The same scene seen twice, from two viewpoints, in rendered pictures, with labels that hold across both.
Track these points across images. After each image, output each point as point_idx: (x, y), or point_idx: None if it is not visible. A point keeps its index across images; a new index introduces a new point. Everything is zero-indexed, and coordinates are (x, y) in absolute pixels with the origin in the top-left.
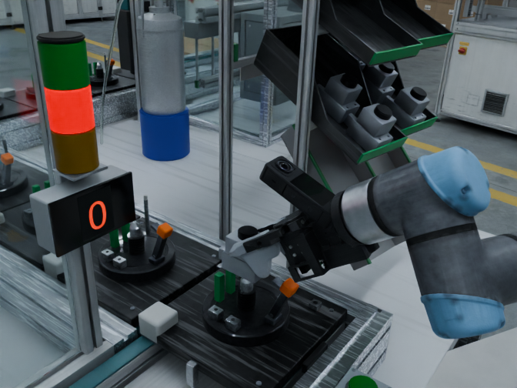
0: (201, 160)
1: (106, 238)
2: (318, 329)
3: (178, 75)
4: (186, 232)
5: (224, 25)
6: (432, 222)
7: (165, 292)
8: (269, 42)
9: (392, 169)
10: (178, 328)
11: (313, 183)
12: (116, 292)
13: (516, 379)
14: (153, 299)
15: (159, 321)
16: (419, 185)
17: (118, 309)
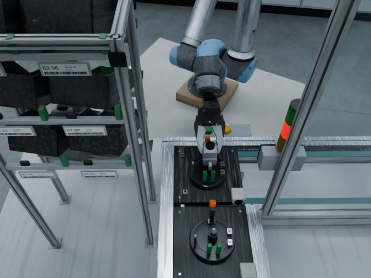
0: None
1: (209, 276)
2: (193, 149)
3: None
4: (164, 249)
5: (138, 145)
6: (220, 60)
7: (220, 208)
8: (122, 132)
9: (208, 66)
10: (233, 187)
11: (207, 100)
12: (238, 226)
13: None
14: (228, 209)
15: (241, 188)
16: (218, 57)
17: (245, 215)
